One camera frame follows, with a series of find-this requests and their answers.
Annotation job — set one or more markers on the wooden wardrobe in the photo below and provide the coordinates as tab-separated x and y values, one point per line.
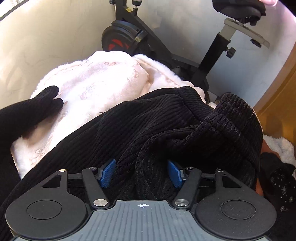
276	108

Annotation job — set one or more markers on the white fleece blanket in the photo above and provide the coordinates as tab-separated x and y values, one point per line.
283	147

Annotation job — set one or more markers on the black speckled garment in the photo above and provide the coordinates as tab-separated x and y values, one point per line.
278	185

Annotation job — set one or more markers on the pink fluffy garment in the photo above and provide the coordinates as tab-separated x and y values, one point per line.
89	88

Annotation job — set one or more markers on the black gloved left hand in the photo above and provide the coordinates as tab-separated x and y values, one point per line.
20	117

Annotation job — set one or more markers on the black ribbed knit garment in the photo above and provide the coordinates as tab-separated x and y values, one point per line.
169	124

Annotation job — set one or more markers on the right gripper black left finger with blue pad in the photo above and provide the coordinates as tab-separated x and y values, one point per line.
95	180

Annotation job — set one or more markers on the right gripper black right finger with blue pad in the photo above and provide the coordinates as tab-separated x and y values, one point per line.
187	181

